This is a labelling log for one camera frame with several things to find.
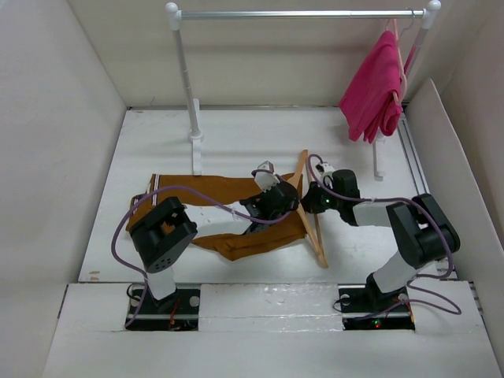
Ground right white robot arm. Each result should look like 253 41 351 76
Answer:
302 163 461 310

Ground pink garment on hanger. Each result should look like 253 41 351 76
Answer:
339 30 402 143

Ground wooden clothes hanger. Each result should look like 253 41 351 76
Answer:
287 150 328 269

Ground pink clothes hanger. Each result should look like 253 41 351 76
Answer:
385 18 408 106

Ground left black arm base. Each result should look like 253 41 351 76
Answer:
125 283 201 332

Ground aluminium rail on right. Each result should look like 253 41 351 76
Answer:
397 113 429 194

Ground silver and white clothes rack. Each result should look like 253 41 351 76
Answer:
165 1 442 176

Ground brown trousers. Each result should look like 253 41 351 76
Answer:
146 174 306 261

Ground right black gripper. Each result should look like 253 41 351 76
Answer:
298 180 343 213

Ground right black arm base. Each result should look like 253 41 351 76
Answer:
332 284 415 332

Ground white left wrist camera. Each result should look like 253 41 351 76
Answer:
251 161 281 192

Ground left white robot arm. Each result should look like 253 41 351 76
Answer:
129 182 299 313

